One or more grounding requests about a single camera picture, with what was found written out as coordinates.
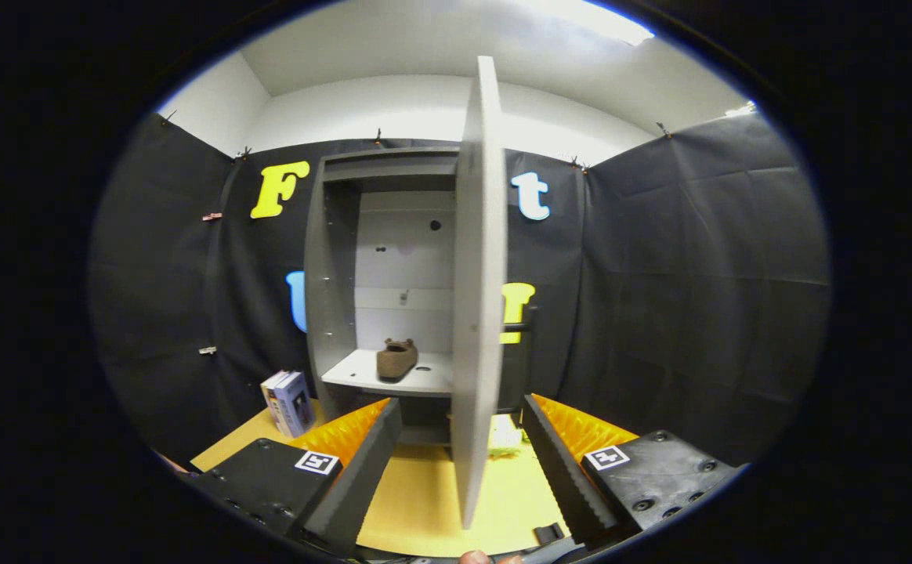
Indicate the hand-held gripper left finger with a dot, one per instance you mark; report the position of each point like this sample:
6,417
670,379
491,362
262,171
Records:
362,486

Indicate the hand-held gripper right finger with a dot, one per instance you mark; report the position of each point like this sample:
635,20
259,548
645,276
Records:
562,486

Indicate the brown furry shoe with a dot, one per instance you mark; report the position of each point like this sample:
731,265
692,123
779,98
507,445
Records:
396,362

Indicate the grey shoe cabinet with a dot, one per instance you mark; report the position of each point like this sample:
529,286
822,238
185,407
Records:
331,274

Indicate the yellow pineapple plush toy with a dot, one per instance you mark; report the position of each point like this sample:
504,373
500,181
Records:
505,436

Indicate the blue paperback book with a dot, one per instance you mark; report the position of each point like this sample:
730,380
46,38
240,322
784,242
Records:
298,403

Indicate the white paperback book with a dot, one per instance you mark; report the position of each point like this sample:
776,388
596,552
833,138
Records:
269,392

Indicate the black backdrop cloth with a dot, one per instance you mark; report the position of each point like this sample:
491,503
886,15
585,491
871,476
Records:
699,274

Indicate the black binder clip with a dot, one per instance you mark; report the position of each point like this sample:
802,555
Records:
244,153
662,129
579,164

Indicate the small ceiling light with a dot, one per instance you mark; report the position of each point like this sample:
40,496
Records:
742,109

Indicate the long ceiling light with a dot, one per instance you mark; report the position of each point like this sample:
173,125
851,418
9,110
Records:
589,17

